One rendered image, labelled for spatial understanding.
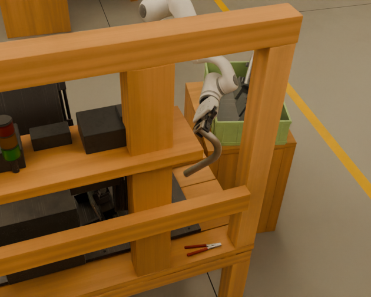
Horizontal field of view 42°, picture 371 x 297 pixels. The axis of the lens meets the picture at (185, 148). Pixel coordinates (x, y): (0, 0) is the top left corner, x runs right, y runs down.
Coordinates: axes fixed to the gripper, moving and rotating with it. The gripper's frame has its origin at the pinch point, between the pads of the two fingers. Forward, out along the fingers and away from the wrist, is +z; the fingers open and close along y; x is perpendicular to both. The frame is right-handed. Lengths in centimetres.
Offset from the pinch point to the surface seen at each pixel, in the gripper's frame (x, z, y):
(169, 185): -4.3, 28.0, -6.1
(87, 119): -40.4, 27.0, -2.7
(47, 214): -30, 39, -41
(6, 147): -56, 49, -8
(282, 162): 82, -68, -39
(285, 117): 62, -76, -19
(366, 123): 189, -202, -49
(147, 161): -19.5, 34.3, 4.5
